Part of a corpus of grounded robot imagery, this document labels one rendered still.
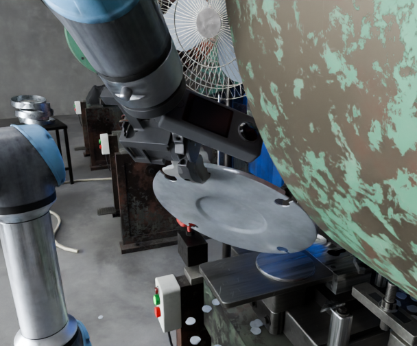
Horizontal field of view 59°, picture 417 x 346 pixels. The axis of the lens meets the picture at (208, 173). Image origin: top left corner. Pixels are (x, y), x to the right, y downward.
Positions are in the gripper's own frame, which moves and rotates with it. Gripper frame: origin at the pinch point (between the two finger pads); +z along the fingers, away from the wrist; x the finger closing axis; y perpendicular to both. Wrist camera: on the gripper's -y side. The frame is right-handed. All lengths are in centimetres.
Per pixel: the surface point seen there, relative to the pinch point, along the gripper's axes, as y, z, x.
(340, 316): -21.3, 21.9, 13.6
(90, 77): 386, 416, -360
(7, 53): 485, 332, -335
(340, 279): -22.1, 33.8, 5.2
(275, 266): -9.0, 31.9, 5.0
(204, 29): 28, 46, -78
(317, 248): -17.3, 39.6, -2.1
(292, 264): -12.4, 33.0, 3.9
